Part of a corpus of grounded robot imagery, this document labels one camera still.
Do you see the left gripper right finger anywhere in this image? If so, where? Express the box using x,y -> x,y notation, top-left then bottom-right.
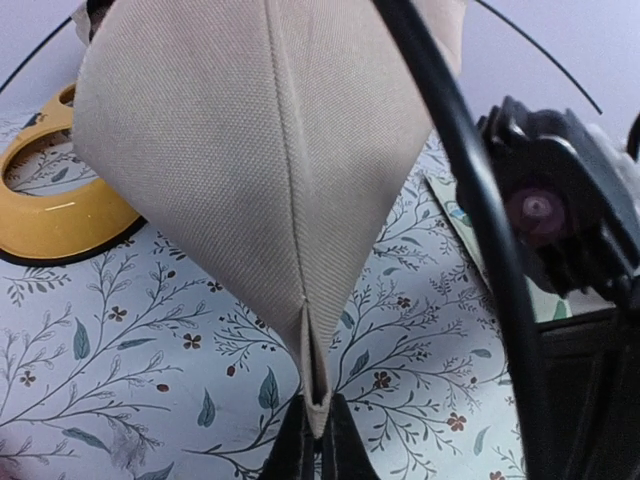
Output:
322,394 -> 380,480

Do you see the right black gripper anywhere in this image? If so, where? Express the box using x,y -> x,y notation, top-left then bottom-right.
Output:
537,309 -> 639,480

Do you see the avocado print pet mat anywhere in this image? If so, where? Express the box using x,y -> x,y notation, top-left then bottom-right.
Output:
424,172 -> 574,321

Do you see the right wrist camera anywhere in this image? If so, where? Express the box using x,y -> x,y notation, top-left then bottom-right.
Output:
478,96 -> 639,308

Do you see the floral table cloth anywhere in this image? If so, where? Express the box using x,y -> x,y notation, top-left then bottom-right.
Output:
1,137 -> 525,479

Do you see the yellow double bowl holder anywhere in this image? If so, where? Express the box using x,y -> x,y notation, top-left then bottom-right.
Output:
0,82 -> 147,264

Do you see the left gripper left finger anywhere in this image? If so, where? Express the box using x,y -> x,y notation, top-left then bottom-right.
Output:
259,395 -> 313,480

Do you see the beige pet tent fabric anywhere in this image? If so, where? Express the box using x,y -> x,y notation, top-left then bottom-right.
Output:
72,1 -> 432,435

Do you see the black tent pole two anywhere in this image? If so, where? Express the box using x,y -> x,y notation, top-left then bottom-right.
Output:
1,0 -> 603,115

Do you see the black tent pole one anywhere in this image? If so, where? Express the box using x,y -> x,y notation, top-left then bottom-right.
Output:
375,1 -> 559,479

